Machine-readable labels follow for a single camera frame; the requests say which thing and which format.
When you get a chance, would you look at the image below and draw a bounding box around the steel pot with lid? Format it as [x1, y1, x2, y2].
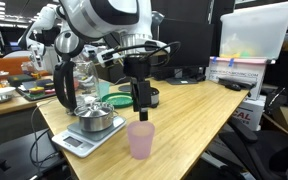
[74, 102, 114, 132]

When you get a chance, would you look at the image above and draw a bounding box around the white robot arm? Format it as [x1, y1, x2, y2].
[59, 0, 163, 121]

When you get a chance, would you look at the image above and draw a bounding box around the round grey black container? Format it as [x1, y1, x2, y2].
[150, 87, 159, 108]

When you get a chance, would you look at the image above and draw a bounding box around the white kitchen scale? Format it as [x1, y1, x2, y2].
[52, 116, 126, 158]

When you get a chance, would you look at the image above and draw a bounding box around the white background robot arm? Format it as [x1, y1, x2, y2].
[18, 5, 64, 70]

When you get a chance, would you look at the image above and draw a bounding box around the black computer mouse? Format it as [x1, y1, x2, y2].
[225, 84, 241, 91]

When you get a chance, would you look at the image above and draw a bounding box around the green plate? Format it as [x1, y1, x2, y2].
[102, 92, 133, 108]

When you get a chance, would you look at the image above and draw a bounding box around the glass electric kettle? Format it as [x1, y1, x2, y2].
[53, 30, 100, 115]

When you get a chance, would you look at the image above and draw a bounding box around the white bowl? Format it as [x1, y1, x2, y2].
[0, 87, 15, 103]

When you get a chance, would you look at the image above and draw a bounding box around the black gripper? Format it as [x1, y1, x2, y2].
[123, 57, 151, 121]

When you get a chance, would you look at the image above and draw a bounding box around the black office chair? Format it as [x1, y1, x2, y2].
[219, 117, 288, 180]

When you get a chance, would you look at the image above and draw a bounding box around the pink plastic cup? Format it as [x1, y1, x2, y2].
[127, 121, 155, 160]

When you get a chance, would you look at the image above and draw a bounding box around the black computer monitor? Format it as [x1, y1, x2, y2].
[153, 19, 213, 85]

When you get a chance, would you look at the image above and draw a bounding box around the clear plastic storage bin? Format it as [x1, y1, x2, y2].
[219, 1, 288, 59]

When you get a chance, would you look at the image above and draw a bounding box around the white cardboard box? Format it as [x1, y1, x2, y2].
[206, 56, 275, 100]

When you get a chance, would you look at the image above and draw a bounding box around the teal plastic cup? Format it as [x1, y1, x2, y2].
[99, 82, 110, 98]

